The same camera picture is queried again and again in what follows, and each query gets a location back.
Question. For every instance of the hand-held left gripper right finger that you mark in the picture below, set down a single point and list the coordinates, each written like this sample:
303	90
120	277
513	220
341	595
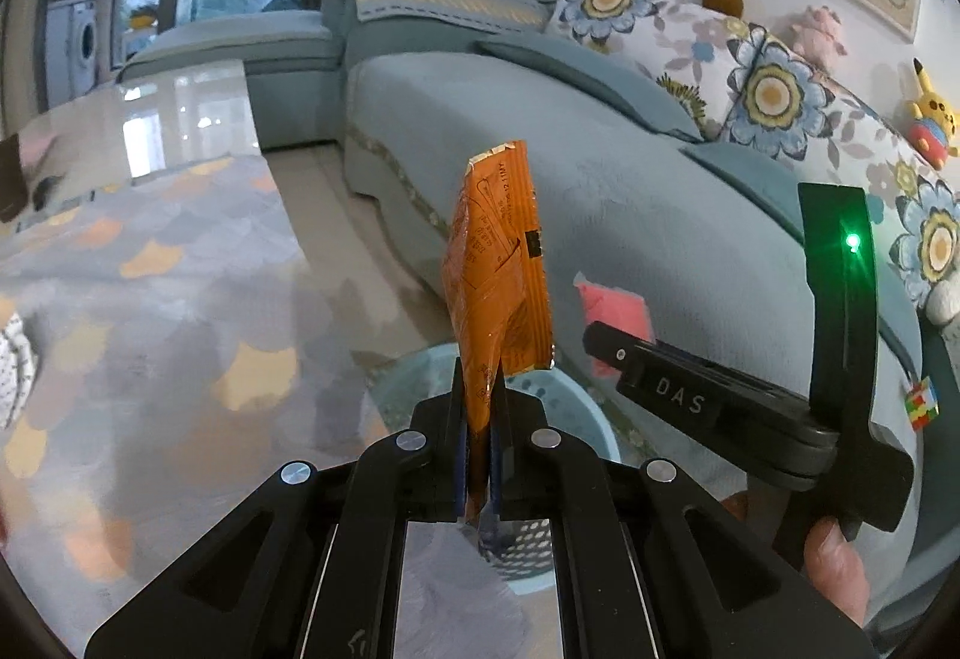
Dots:
495	479

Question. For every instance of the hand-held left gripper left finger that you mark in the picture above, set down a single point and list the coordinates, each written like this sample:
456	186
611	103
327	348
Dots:
459	479

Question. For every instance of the person's right hand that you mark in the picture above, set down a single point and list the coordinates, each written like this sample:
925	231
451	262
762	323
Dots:
836	569

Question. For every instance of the colourful puzzle cube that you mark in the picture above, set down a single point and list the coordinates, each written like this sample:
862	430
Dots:
921	403

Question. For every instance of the grey white plush toy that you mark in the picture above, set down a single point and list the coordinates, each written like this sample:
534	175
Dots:
945	307

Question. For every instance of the floral pillow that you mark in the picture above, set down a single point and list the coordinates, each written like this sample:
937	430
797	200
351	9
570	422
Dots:
660	44
810	112
930	232

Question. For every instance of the white washing machine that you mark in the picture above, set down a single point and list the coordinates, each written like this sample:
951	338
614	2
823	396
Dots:
75	52

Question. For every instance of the white dotted object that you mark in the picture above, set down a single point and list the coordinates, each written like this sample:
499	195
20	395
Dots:
16	367

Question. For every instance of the orange snack packet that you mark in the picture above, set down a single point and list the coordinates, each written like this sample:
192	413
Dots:
495	254

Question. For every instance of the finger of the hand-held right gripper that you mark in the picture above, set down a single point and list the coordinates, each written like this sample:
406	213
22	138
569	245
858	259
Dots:
705	367
609	352

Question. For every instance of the pink plastic wrapper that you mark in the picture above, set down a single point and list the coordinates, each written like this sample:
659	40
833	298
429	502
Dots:
615	307

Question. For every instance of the light blue plastic bin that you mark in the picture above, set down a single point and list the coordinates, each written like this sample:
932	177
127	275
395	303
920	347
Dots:
577	419

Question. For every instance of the yellow plush toy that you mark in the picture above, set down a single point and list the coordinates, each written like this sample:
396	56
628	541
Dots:
934	119

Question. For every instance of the pink pig plush toy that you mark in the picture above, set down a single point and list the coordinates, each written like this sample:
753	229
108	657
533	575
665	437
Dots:
817	37

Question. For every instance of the blue cushion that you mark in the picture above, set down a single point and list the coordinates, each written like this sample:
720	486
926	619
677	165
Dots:
592	82
757	187

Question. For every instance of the blue fabric sofa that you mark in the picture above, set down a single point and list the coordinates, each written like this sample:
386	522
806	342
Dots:
600	202

